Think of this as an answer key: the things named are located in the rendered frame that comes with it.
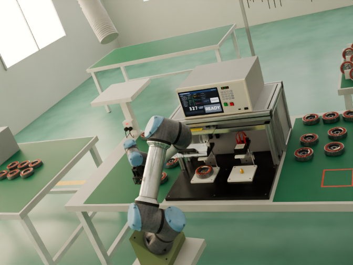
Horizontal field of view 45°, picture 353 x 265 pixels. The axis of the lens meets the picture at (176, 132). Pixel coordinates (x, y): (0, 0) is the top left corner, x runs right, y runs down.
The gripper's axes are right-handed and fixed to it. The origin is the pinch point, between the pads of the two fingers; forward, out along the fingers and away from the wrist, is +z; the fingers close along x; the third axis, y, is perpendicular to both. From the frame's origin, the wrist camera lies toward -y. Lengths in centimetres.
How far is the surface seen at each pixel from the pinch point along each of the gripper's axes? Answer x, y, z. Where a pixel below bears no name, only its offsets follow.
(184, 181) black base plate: 14.8, -17.1, 7.4
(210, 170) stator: 32.6, -20.9, 2.5
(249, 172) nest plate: 57, -22, 6
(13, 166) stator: -163, -47, 6
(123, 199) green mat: -24.6, -2.0, 9.2
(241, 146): 53, -29, -8
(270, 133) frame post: 72, -30, -14
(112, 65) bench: -212, -313, 11
